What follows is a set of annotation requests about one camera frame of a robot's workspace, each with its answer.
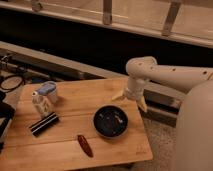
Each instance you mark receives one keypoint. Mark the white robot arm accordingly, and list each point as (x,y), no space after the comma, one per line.
(193,147)

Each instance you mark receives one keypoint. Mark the black rectangular case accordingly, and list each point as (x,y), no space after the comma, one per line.
(43,124)

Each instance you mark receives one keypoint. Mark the small clear bottle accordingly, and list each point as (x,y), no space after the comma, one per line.
(41,104)

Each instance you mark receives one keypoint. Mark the dark ceramic bowl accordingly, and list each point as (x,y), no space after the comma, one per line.
(110,121)

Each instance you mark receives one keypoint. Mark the wooden board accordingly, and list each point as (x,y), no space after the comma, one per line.
(73,143)

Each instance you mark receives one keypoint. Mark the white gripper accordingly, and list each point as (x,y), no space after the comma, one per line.
(133,91)

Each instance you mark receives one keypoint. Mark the black round object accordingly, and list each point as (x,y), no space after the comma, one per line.
(11,82)

